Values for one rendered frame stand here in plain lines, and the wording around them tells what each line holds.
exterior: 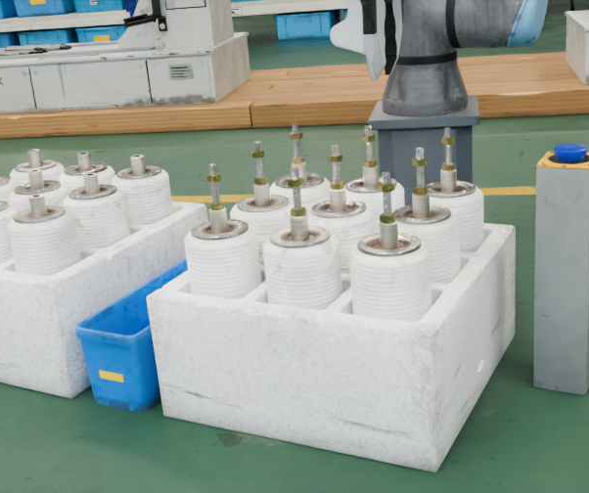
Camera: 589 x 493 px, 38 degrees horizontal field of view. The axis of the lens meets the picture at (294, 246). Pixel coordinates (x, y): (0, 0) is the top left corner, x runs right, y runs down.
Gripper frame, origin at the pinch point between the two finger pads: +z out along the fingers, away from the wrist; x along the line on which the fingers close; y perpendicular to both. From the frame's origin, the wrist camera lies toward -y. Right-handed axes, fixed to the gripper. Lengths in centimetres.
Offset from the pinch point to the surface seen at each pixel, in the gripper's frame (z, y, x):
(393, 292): 25.3, -1.3, 4.4
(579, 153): 13.7, -17.7, -17.8
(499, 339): 42.5, -6.8, -21.3
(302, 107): 40, 99, -170
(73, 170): 21, 68, -22
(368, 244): 20.9, 3.0, 1.0
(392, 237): 19.8, -0.1, 0.9
